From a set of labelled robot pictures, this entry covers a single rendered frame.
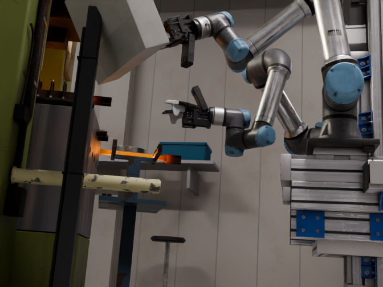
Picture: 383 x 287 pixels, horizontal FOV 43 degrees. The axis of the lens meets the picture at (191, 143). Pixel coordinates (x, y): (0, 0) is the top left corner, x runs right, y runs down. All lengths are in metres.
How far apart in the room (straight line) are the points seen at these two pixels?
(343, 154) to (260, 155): 3.36
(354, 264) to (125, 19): 1.16
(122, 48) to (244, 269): 3.74
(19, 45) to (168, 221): 3.66
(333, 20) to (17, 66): 1.01
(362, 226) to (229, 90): 3.71
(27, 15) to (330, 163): 1.07
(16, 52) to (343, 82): 1.00
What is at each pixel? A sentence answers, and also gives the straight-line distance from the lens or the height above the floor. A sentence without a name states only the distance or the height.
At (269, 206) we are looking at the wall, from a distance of 4.90.
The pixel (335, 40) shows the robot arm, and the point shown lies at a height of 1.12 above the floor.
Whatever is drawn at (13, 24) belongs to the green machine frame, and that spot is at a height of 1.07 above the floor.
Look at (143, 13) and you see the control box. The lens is 1.30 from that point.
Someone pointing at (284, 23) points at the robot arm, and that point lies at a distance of 1.86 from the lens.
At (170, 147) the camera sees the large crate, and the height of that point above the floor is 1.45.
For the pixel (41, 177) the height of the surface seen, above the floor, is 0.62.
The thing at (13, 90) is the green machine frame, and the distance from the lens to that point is 1.54.
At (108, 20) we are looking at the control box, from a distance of 1.40.
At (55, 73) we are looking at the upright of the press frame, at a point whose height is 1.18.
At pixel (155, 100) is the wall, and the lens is 5.35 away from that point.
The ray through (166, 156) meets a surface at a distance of 2.55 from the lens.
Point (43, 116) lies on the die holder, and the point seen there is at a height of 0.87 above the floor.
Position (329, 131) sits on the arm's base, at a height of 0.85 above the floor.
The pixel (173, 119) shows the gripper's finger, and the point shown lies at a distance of 2.00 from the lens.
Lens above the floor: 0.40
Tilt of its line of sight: 14 degrees up
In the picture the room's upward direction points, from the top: 4 degrees clockwise
